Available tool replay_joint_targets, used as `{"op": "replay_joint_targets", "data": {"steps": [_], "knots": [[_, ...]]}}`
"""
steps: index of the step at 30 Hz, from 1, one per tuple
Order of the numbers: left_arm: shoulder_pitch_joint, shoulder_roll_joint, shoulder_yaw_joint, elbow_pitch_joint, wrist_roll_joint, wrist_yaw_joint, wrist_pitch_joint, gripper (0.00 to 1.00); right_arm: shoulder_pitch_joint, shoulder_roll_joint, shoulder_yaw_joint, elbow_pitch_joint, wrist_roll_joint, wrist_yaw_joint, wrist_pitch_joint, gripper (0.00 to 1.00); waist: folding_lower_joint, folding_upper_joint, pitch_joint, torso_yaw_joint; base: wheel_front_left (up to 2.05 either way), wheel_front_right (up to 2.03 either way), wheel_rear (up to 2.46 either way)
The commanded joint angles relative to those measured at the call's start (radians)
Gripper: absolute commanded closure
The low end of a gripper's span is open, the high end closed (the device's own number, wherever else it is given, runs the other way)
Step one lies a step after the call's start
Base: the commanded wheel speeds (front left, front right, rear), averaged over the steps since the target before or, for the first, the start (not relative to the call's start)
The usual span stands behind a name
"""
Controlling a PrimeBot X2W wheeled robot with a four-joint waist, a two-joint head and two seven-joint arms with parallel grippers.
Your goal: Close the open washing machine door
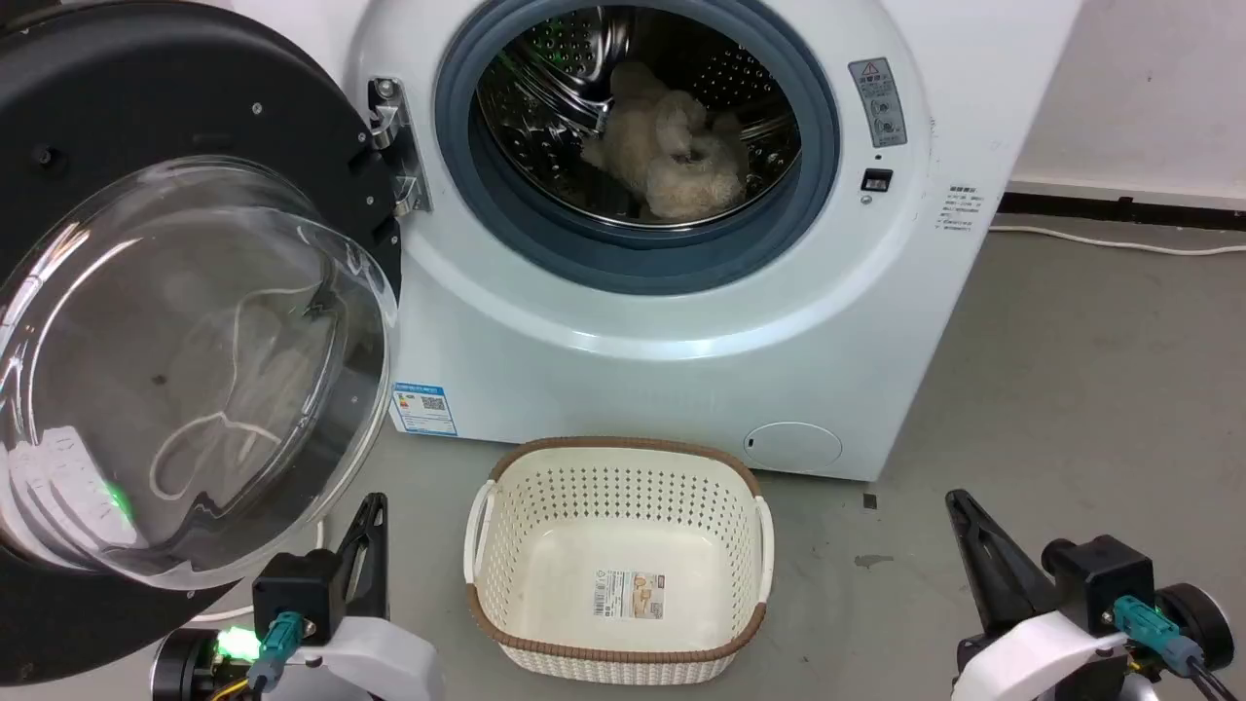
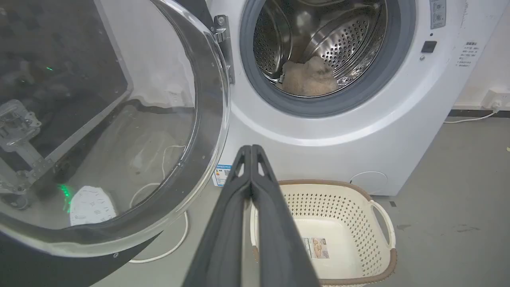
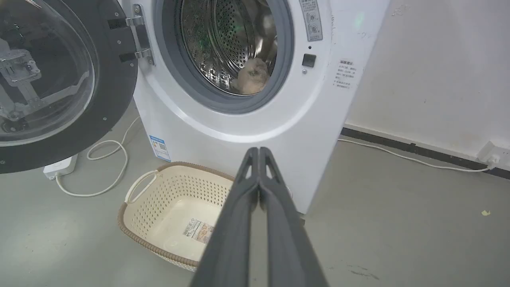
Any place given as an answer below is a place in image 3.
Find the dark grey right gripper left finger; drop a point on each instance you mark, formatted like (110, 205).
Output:
(231, 235)

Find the cream perforated laundry basket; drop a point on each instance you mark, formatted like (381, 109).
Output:
(167, 211)

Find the white power strip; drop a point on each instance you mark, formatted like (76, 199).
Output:
(59, 167)

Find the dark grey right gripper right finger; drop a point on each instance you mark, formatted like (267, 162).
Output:
(287, 239)

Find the white front-load washing machine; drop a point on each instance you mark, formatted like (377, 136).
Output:
(255, 119)

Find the white wall socket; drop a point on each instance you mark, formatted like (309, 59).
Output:
(495, 153)

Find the beige plush toy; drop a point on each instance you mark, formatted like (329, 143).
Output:
(254, 75)

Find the black round washer door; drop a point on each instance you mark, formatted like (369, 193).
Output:
(99, 87)

